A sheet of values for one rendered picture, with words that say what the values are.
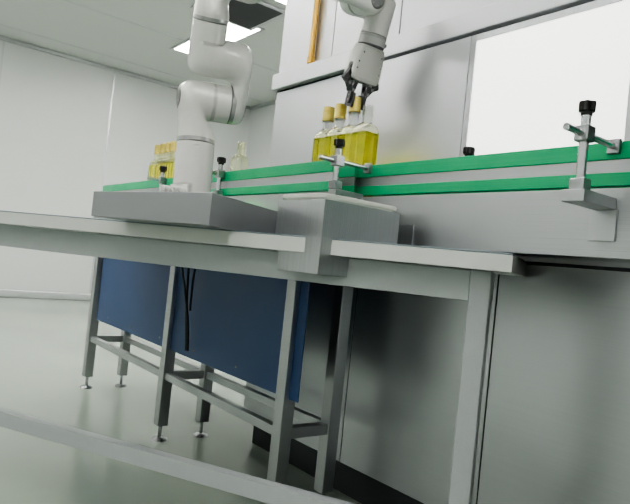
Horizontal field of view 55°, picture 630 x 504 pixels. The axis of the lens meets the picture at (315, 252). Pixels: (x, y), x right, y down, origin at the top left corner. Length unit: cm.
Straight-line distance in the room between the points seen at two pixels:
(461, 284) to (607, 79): 54
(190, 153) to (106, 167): 604
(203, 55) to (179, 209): 42
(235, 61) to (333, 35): 71
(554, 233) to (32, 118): 663
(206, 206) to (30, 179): 609
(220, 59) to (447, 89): 60
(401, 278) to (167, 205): 52
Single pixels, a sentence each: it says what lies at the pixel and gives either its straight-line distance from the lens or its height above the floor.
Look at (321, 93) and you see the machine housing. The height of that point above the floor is 128.
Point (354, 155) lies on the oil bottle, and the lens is 167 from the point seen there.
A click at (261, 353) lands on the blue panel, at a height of 42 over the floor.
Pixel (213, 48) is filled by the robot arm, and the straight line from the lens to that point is 155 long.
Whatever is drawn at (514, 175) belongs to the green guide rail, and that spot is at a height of 92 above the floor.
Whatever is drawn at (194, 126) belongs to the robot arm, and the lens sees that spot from 154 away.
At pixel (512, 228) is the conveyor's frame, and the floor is 80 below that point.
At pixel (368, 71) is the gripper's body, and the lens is 176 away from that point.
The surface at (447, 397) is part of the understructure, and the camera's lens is 163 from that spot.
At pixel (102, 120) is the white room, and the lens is 760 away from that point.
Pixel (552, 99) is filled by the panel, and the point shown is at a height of 112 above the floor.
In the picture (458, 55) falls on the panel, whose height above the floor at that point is 128.
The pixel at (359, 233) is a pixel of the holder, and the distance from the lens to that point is 130.
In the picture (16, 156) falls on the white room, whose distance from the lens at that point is 731.
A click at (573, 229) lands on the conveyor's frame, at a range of 120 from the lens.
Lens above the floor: 69
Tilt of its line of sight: 1 degrees up
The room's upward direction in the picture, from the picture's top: 6 degrees clockwise
